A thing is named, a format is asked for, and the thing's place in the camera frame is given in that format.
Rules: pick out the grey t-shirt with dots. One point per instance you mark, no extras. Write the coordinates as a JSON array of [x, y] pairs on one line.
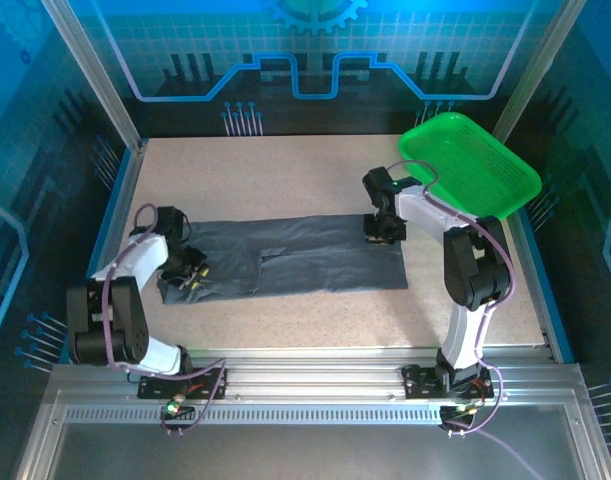
[[310, 260]]

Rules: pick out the green plastic basket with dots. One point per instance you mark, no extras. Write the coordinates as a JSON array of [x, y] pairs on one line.
[[475, 160]]

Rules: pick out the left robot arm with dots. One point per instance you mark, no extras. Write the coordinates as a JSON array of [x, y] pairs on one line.
[[130, 260]]

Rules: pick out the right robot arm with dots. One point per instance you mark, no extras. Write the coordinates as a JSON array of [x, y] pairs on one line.
[[465, 330]]

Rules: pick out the slotted metal strip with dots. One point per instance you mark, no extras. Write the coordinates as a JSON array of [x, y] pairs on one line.
[[285, 415]]

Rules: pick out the grey metal plate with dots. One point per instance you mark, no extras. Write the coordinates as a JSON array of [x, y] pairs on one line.
[[305, 455]]

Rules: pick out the aluminium side rail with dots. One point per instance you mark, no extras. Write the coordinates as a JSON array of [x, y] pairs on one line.
[[535, 310], [122, 200]]

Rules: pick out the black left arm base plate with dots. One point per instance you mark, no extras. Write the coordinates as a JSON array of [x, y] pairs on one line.
[[155, 387]]

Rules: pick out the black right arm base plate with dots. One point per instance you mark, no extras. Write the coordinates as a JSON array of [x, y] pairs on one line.
[[420, 382]]

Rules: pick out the aluminium mounting rail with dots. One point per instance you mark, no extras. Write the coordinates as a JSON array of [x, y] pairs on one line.
[[310, 375]]

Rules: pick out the aluminium frame post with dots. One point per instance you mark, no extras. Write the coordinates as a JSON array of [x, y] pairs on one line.
[[92, 75], [535, 75]]

